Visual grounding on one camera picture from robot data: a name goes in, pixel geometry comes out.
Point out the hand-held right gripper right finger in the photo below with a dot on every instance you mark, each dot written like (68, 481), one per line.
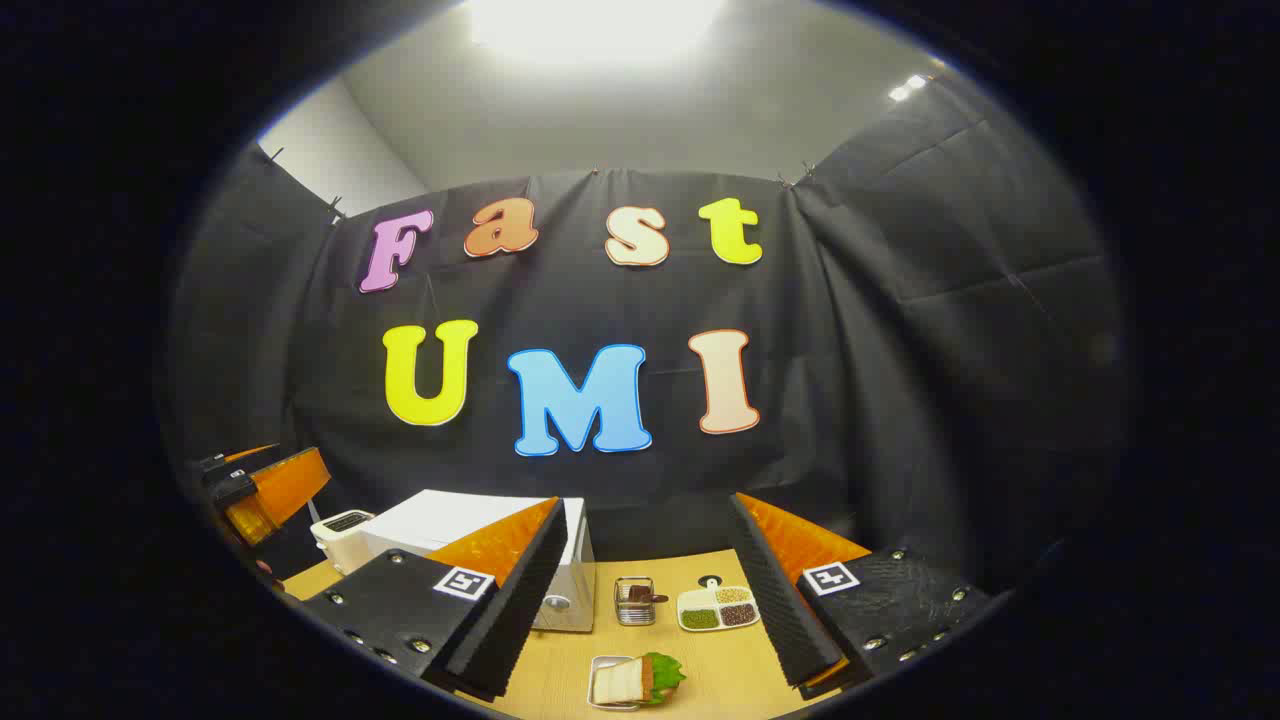
(780, 610)

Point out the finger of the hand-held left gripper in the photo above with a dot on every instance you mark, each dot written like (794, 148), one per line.
(290, 480)
(250, 454)

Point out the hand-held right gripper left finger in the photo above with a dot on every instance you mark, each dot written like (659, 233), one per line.
(520, 610)

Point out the white microwave oven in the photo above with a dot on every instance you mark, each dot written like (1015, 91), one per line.
(440, 520)

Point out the sandwich with lettuce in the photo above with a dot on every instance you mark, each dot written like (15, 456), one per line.
(625, 682)

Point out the white divided dish of beans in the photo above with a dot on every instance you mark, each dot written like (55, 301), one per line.
(700, 600)

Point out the white toaster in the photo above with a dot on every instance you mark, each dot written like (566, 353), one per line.
(340, 545)

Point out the white rectangular tray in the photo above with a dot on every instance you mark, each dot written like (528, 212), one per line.
(600, 705)

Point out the brown wooden spoon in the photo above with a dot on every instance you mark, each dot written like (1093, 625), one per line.
(648, 596)

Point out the black backdrop cloth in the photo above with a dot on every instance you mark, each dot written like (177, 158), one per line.
(850, 400)

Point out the small ceiling light panel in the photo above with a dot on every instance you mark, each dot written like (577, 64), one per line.
(908, 88)

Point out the large ceiling light panel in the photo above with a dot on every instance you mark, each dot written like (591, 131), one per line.
(590, 25)

